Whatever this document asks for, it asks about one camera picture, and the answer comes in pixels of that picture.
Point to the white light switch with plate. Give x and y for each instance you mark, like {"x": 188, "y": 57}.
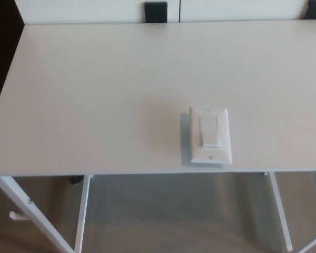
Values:
{"x": 210, "y": 131}

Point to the white cabinet door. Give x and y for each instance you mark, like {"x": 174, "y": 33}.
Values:
{"x": 239, "y": 9}
{"x": 81, "y": 10}

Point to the white peg on table leg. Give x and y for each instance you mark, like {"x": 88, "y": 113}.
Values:
{"x": 15, "y": 216}

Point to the dark brown panel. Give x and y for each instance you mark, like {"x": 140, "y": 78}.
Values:
{"x": 2, "y": 39}

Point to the black bracket left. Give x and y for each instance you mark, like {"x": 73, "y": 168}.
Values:
{"x": 156, "y": 12}

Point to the white metal table leg frame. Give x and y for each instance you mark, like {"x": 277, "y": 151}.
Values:
{"x": 14, "y": 195}
{"x": 278, "y": 205}

